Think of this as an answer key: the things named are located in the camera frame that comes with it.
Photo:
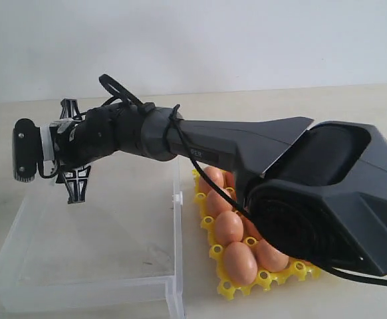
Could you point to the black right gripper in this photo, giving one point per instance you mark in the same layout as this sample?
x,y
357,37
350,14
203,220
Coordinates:
x,y
72,139

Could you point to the brown egg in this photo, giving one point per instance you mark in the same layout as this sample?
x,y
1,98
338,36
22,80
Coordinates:
x,y
240,264
251,229
216,204
215,174
229,180

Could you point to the brown egg second row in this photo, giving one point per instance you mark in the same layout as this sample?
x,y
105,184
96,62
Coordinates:
x,y
228,228

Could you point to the brown egg front corner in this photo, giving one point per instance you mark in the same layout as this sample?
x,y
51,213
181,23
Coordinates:
x,y
269,257

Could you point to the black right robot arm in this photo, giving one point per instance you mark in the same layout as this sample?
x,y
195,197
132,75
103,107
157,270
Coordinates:
x,y
314,191

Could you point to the clear plastic bin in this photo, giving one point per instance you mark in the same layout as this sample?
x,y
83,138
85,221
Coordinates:
x,y
116,255

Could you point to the yellow plastic egg tray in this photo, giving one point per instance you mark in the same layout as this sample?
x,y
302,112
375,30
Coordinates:
x,y
298,268

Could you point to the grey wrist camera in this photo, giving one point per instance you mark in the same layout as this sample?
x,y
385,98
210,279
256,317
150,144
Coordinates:
x,y
32,151

